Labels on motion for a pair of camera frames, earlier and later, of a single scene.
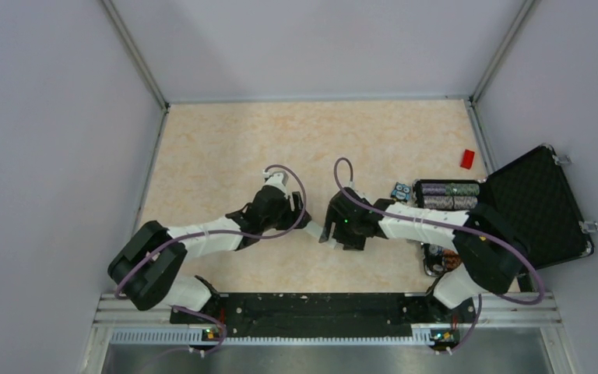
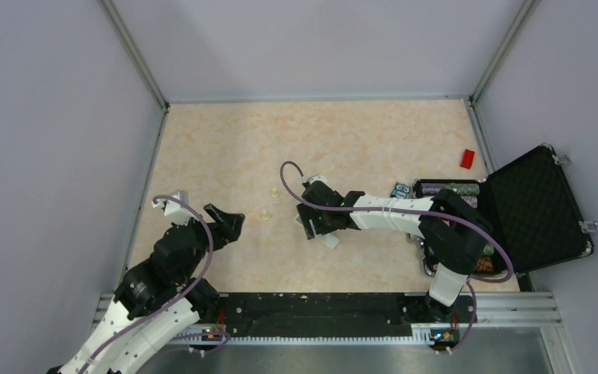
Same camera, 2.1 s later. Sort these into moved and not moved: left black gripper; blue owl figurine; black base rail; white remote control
Moved: left black gripper
Not moved: blue owl figurine; white remote control; black base rail
